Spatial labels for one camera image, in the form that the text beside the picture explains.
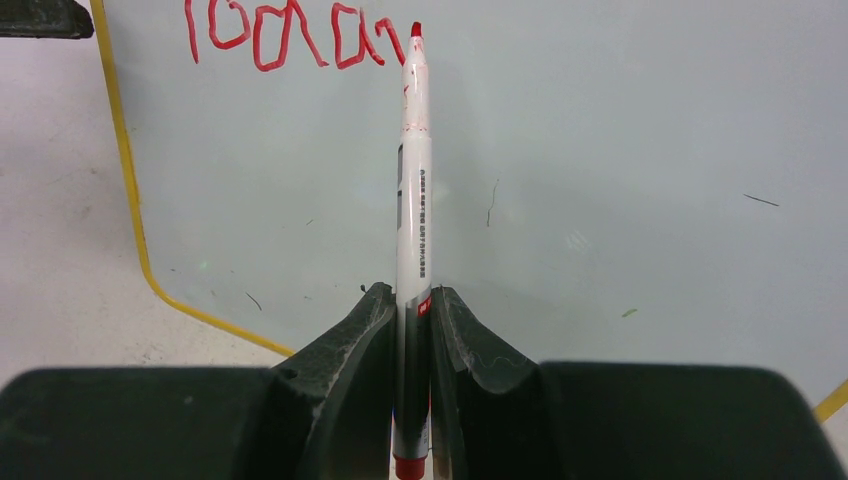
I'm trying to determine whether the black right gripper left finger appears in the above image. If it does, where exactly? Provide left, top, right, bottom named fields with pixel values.
left=1, top=283, right=396, bottom=479

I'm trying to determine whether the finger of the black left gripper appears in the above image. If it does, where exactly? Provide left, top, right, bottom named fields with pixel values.
left=1, top=0, right=94, bottom=39

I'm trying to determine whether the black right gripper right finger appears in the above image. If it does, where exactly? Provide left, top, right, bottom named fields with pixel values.
left=431, top=287, right=845, bottom=479

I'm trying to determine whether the red white marker pen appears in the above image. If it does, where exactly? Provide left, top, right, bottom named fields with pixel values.
left=392, top=21, right=432, bottom=479

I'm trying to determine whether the yellow framed whiteboard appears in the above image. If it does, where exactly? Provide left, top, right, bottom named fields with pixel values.
left=92, top=1, right=847, bottom=416

